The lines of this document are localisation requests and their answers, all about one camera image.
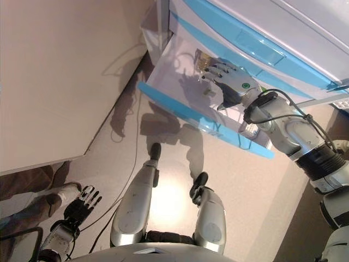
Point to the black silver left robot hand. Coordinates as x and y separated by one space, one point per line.
79 206

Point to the clear plastic side holder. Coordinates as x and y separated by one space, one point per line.
148 35

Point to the grey robot torso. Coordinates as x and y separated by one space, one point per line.
150 255

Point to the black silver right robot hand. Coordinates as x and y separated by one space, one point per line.
237 82

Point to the white medical cart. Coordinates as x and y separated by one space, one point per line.
300 27

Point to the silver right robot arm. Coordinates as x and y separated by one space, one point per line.
294 131

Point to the silver left robot leg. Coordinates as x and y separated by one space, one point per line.
133 210

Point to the silver robot leg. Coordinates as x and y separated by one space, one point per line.
133 210
211 218

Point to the silver right robot leg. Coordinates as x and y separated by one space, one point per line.
211 218

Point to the clear ampoule box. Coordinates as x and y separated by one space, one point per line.
248 128

